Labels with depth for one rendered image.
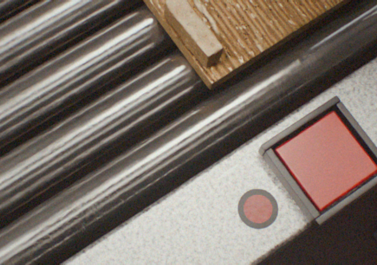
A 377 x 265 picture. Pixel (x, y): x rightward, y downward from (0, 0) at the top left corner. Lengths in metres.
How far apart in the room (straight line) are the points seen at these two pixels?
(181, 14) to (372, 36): 0.17
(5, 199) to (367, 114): 0.30
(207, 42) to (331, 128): 0.12
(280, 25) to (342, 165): 0.12
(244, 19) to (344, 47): 0.09
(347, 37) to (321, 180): 0.13
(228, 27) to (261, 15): 0.03
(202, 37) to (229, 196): 0.12
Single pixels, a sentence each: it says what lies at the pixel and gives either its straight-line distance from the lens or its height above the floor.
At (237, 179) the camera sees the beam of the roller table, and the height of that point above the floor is 0.92.
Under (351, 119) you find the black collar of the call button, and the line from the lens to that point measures 0.61.
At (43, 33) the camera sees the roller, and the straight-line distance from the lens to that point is 0.63.
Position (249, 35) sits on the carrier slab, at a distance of 0.61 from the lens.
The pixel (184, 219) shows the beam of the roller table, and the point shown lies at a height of 0.91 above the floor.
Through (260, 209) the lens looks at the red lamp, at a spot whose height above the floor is 0.92.
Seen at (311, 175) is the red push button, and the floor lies 0.93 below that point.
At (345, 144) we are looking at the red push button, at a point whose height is 0.93.
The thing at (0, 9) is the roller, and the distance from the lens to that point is 0.66.
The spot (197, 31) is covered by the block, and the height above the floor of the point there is 0.96.
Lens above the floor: 1.49
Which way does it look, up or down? 72 degrees down
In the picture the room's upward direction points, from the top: 10 degrees clockwise
